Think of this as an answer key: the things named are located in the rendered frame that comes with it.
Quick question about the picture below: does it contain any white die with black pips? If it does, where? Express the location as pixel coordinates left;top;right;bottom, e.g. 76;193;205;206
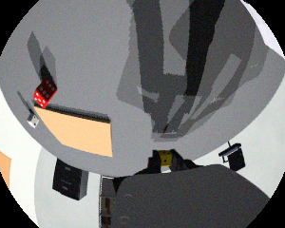
27;113;39;127

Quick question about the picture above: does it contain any yellow die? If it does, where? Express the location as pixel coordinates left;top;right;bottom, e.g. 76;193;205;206
158;150;172;166

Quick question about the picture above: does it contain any tan square mat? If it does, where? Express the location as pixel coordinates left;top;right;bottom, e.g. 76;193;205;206
34;104;112;157

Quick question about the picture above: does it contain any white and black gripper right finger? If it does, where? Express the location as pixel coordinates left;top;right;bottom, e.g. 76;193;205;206
169;149;204;172

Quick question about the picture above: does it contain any red die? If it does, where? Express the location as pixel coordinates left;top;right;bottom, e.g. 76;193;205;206
33;78;57;108

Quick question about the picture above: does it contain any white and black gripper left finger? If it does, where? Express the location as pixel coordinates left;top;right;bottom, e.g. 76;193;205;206
112;150;162;196

